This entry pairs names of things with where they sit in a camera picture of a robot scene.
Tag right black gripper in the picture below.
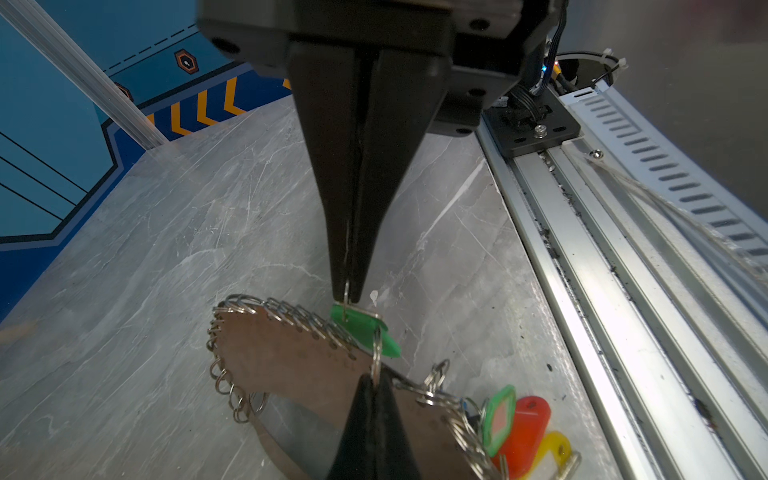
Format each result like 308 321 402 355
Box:
196 1 567 303

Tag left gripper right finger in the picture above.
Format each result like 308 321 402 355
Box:
374 383 421 480

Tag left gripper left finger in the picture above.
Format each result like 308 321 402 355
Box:
326 374 376 480

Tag bunch of coloured keys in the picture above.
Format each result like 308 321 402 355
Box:
419 359 583 480

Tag green key tag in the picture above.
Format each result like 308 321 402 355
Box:
330 304 401 358

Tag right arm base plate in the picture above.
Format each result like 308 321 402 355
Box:
483 89 581 160

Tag aluminium front rail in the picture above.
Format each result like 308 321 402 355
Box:
478 84 767 479

